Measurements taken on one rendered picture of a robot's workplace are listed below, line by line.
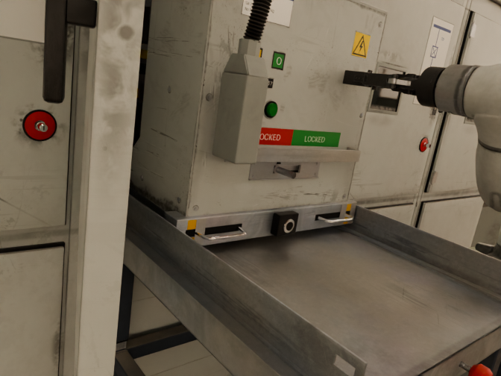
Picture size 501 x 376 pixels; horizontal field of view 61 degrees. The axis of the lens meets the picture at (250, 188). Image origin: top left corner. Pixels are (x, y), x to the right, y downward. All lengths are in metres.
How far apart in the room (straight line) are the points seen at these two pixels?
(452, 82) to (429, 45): 0.89
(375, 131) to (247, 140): 0.89
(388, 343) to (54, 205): 0.67
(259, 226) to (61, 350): 0.55
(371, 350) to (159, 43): 0.68
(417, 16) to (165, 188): 1.10
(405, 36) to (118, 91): 1.35
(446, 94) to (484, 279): 0.41
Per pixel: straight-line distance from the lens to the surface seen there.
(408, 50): 1.62
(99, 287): 0.37
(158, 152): 0.90
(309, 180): 1.01
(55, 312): 1.06
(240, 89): 0.70
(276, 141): 0.90
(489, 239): 3.83
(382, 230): 1.13
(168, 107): 0.87
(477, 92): 0.82
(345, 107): 1.05
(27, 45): 0.89
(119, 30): 0.33
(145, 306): 1.17
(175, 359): 1.32
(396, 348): 0.70
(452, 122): 1.99
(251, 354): 0.60
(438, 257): 1.07
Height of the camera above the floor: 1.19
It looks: 14 degrees down
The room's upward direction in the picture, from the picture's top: 9 degrees clockwise
